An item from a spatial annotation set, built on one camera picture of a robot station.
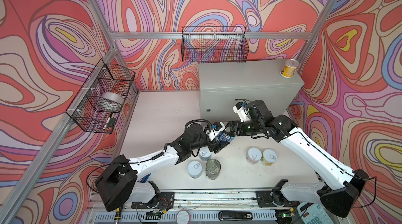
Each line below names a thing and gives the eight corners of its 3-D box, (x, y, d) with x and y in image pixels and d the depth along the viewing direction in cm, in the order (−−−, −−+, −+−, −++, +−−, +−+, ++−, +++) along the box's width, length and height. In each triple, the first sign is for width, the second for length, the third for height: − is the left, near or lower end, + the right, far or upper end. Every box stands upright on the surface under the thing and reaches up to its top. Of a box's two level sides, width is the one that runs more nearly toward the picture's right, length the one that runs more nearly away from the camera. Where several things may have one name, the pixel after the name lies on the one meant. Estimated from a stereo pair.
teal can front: (188, 178, 81) (187, 175, 77) (188, 164, 86) (188, 160, 82) (202, 178, 81) (202, 175, 77) (202, 164, 86) (202, 160, 82)
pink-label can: (246, 164, 86) (248, 160, 82) (244, 151, 91) (246, 147, 86) (260, 164, 86) (263, 160, 82) (257, 151, 90) (260, 147, 86)
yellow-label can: (261, 166, 85) (265, 162, 80) (258, 153, 90) (261, 148, 85) (275, 166, 85) (279, 162, 80) (271, 153, 90) (274, 148, 85)
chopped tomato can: (206, 179, 81) (206, 174, 73) (205, 165, 85) (206, 158, 77) (219, 179, 81) (221, 174, 73) (218, 165, 85) (220, 158, 77)
